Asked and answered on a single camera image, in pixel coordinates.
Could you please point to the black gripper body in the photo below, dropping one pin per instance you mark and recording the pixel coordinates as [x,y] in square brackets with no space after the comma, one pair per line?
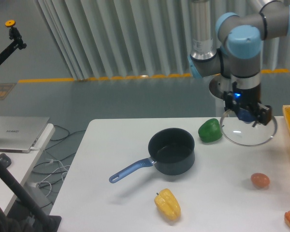
[247,99]

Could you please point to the glass pot lid blue knob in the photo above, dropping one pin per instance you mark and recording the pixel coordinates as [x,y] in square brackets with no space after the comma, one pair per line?
[244,133]

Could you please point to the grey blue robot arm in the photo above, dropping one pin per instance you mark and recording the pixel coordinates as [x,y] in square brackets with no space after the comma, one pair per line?
[232,48]

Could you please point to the green bell pepper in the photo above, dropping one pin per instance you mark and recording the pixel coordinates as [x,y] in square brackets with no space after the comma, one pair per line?
[210,131]

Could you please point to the brown egg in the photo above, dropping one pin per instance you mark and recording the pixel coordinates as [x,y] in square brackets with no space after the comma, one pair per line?
[260,180]

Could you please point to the yellow bell pepper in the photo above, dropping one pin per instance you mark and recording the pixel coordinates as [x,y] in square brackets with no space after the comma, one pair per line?
[168,205]

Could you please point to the silver Huawei laptop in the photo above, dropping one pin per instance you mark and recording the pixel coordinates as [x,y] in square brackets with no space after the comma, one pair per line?
[20,133]

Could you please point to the black mouse device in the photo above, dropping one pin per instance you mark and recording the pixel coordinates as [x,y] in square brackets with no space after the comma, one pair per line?
[5,160]

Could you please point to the white side table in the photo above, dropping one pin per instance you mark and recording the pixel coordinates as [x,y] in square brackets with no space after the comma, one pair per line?
[21,167]

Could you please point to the dark clothing bundle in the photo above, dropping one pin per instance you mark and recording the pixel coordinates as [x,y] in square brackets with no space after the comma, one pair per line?
[12,225]

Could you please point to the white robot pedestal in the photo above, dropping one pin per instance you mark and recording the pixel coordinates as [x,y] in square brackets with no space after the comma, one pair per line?
[217,86]

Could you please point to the dark saucepan blue handle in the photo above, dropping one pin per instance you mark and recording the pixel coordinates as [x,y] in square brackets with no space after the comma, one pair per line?
[171,153]

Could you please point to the black camera stand pole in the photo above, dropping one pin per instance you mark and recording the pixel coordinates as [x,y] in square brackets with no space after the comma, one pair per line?
[49,223]

